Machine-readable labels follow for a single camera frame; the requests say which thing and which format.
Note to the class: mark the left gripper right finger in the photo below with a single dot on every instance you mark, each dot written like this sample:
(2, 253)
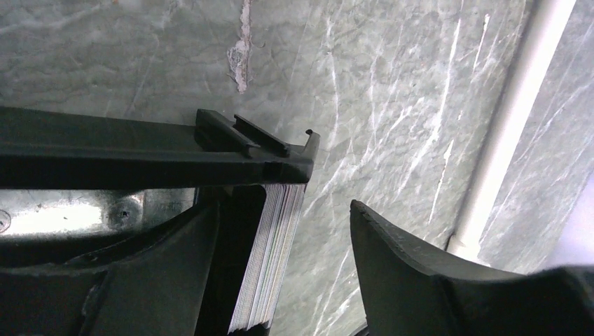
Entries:
(410, 287)

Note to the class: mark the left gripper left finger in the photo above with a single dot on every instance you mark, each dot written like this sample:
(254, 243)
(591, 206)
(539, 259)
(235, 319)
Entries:
(149, 283)

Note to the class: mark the white card stack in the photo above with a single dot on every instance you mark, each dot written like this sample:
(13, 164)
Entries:
(266, 266)

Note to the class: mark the black plastic card bin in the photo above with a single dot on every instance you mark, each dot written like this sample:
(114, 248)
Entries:
(66, 176)

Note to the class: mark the white PVC pipe frame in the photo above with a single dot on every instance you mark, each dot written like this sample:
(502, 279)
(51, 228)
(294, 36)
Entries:
(535, 51)

